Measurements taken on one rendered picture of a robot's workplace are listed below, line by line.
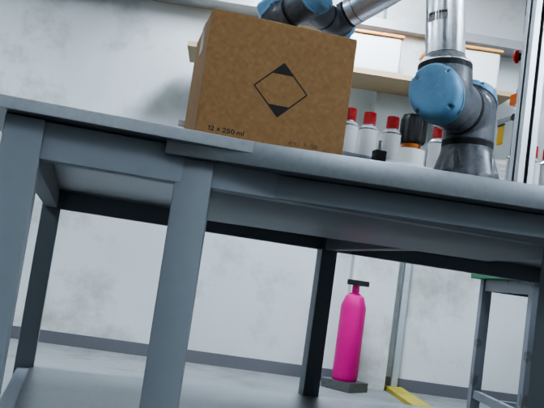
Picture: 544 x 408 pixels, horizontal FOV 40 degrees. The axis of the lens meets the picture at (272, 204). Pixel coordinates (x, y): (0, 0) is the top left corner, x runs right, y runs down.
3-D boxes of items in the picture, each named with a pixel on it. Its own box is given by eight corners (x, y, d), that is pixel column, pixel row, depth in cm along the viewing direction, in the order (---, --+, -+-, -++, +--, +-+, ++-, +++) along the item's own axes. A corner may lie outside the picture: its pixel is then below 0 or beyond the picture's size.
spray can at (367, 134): (366, 191, 196) (376, 116, 198) (373, 189, 191) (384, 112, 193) (347, 188, 195) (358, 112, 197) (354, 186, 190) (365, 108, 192)
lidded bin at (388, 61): (388, 89, 500) (393, 53, 502) (401, 74, 462) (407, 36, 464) (322, 78, 497) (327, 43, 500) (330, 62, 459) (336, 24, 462)
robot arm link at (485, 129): (503, 148, 169) (507, 91, 171) (480, 133, 158) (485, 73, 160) (452, 150, 176) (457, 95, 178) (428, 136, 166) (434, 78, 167)
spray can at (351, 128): (346, 188, 194) (356, 112, 196) (354, 186, 189) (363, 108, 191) (328, 184, 193) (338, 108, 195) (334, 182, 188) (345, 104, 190)
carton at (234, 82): (308, 180, 170) (323, 68, 173) (341, 169, 147) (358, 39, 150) (178, 159, 164) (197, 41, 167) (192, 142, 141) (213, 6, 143)
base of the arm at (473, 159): (481, 194, 175) (484, 154, 176) (511, 185, 160) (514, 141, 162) (420, 185, 173) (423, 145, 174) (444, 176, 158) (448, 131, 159)
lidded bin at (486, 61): (479, 104, 504) (484, 67, 506) (501, 90, 465) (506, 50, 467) (412, 93, 501) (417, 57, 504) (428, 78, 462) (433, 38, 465)
